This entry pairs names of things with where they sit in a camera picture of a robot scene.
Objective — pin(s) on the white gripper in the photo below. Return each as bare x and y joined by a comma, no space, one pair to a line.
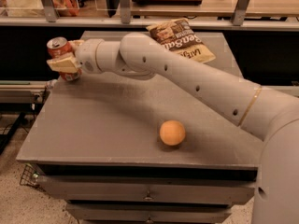
87,57

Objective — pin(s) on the red coke can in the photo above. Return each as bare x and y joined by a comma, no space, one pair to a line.
57,47

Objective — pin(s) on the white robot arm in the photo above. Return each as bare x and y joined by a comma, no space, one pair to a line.
267,114

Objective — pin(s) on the grey drawer cabinet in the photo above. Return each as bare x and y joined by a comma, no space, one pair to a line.
96,145

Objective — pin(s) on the brown sea salt chip bag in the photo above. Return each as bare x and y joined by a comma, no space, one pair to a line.
178,37

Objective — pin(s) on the orange ball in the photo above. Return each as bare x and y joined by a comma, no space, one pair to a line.
172,132

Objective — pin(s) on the metal shelf rail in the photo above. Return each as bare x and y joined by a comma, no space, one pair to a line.
98,23

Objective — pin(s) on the wire basket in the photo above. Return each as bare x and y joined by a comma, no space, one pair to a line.
29,177

